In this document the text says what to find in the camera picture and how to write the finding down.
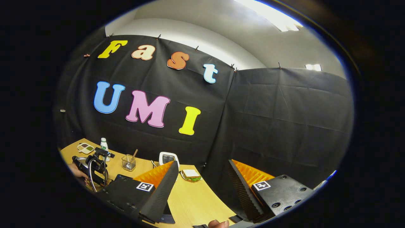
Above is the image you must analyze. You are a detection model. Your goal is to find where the sandwich with lettuce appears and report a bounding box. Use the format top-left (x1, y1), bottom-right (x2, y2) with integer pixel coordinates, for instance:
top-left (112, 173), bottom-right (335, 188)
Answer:
top-left (181, 169), bottom-right (202, 182)

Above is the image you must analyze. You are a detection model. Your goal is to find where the small white drink bottle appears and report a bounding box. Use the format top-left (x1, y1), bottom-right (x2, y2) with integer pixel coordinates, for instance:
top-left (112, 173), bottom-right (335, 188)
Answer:
top-left (100, 138), bottom-right (110, 162)

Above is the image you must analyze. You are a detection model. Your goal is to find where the wire cutlery basket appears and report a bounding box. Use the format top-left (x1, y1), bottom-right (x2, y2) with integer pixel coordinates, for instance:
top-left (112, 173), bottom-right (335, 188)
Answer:
top-left (122, 154), bottom-right (136, 172)

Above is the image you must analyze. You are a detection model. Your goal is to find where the white toaster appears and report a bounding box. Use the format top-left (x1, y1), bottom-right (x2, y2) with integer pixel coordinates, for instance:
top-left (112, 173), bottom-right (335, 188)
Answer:
top-left (159, 152), bottom-right (180, 171)

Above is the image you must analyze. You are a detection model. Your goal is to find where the long ceiling light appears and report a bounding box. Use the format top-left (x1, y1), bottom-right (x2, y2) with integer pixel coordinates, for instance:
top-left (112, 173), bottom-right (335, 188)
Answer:
top-left (234, 0), bottom-right (303, 32)

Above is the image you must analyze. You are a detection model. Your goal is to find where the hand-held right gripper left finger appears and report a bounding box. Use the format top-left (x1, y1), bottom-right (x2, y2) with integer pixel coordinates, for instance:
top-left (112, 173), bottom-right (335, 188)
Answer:
top-left (95, 161), bottom-right (179, 224)

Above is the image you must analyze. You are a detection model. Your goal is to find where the white divided sauce dish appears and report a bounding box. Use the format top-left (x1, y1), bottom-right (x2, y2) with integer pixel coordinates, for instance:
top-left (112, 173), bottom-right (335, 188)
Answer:
top-left (77, 142), bottom-right (95, 155)

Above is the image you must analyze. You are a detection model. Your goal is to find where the wooden handled spoon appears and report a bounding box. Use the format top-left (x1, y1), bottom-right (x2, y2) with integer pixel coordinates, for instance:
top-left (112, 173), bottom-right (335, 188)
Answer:
top-left (127, 149), bottom-right (139, 169)

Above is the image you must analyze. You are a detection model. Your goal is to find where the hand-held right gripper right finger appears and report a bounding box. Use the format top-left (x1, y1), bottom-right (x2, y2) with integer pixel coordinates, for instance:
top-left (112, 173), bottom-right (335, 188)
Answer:
top-left (228, 159), bottom-right (314, 222)

